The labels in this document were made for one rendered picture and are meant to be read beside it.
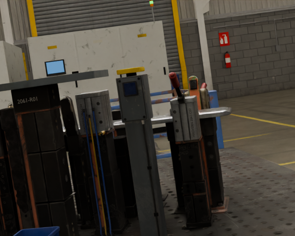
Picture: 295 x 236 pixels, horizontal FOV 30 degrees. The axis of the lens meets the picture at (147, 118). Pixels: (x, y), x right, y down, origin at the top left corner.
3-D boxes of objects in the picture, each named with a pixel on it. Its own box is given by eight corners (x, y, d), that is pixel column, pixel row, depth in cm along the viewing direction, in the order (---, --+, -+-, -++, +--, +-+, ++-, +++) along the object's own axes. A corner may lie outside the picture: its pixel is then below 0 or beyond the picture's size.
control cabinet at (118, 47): (44, 151, 963) (22, 11, 942) (45, 147, 1016) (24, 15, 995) (177, 130, 999) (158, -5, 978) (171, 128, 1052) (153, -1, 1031)
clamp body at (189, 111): (218, 216, 160) (202, 93, 157) (216, 227, 150) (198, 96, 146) (186, 218, 162) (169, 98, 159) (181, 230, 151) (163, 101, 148)
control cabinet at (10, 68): (11, 143, 1190) (-8, 30, 1169) (36, 139, 1194) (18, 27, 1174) (-10, 159, 952) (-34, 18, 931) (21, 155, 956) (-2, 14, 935)
